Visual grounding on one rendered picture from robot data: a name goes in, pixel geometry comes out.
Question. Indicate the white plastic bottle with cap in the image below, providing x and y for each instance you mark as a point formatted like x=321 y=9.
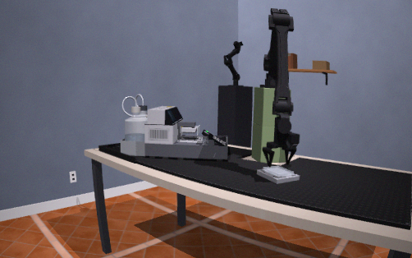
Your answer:
x=134 y=126

